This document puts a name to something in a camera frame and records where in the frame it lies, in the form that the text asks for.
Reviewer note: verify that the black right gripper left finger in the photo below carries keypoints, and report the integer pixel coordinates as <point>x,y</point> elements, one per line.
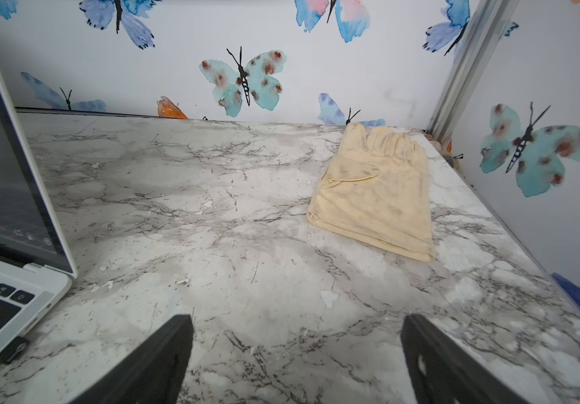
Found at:
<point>152,373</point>

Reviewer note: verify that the silver open laptop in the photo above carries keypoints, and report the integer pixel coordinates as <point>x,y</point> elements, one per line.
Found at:
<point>36,263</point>

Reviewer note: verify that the black usb mouse receiver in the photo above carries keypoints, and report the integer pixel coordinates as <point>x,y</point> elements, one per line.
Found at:
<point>13,350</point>

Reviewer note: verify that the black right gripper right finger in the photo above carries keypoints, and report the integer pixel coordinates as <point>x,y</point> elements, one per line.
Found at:
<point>442,372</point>

